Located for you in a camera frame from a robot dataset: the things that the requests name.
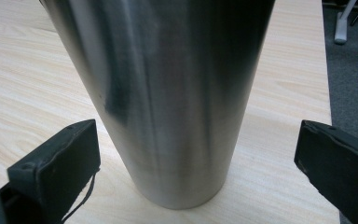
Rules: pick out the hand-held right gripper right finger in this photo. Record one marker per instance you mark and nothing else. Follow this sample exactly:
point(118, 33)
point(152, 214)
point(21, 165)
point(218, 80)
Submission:
point(341, 168)

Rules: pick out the white metal stand leg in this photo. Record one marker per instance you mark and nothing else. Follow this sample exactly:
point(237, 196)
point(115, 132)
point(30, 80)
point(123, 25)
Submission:
point(343, 25)

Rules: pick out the stainless steel cup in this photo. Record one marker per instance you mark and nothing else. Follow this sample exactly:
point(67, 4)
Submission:
point(167, 102)

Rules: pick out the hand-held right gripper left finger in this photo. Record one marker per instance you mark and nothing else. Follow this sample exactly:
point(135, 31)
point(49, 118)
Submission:
point(56, 165)

